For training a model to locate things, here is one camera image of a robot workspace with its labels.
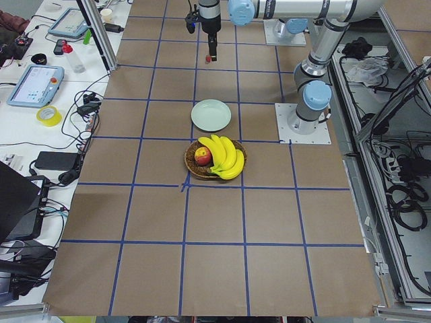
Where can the black phone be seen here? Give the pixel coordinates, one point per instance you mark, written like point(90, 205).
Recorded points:
point(58, 49)

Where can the far teach pendant tablet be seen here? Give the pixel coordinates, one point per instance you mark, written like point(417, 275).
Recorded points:
point(71, 24)

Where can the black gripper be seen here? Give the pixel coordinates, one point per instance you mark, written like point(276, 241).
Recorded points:
point(211, 27)

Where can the brown wicker basket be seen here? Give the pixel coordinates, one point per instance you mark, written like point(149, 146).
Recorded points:
point(201, 171)

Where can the aluminium frame post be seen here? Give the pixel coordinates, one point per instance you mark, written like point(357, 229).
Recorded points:
point(94, 22)

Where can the clear bottle red cap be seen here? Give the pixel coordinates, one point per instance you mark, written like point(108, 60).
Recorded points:
point(73, 59)

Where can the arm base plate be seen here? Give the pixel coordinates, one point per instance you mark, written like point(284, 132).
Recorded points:
point(292, 129)
point(285, 32)

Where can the near teach pendant tablet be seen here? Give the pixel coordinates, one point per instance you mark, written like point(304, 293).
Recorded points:
point(37, 86)

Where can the yellow tape roll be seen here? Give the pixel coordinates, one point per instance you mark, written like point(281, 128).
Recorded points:
point(49, 116)

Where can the red yellow apple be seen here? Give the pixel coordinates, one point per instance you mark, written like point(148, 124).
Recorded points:
point(202, 156)

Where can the yellow banana bunch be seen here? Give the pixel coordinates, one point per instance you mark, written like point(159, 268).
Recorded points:
point(228, 161)

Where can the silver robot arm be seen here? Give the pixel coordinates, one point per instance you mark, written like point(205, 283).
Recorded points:
point(314, 93)
point(241, 13)

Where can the white paper cup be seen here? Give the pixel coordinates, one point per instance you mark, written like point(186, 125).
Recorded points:
point(106, 15)

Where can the black power adapter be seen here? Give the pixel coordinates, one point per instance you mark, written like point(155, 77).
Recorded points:
point(51, 160)

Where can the black laptop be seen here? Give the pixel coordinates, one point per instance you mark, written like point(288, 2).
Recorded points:
point(22, 200)

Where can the black round bowl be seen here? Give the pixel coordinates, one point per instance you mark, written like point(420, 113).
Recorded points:
point(39, 59)

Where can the teach pendant tablet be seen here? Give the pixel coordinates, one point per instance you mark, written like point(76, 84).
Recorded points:
point(37, 86)
point(71, 24)

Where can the light green plate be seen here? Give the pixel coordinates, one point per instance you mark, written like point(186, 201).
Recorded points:
point(211, 115)

